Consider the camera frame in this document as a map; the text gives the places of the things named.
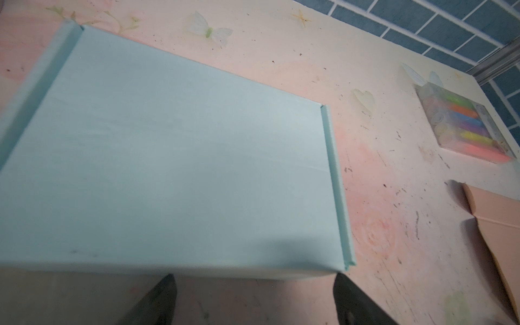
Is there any pink paper box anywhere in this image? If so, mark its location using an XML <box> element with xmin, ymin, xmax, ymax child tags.
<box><xmin>463</xmin><ymin>184</ymin><xmax>519</xmax><ymax>317</ymax></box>

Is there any light blue paper box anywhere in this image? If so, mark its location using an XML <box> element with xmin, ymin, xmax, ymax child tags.
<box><xmin>1</xmin><ymin>21</ymin><xmax>356</xmax><ymax>280</ymax></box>

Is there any pack of coloured markers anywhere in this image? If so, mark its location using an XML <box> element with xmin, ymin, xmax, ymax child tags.
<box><xmin>414</xmin><ymin>82</ymin><xmax>517</xmax><ymax>164</ymax></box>

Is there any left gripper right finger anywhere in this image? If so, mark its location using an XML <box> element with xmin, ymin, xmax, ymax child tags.
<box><xmin>333</xmin><ymin>273</ymin><xmax>397</xmax><ymax>325</ymax></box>

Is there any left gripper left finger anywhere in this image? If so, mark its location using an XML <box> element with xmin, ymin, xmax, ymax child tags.
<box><xmin>115</xmin><ymin>274</ymin><xmax>177</xmax><ymax>325</ymax></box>

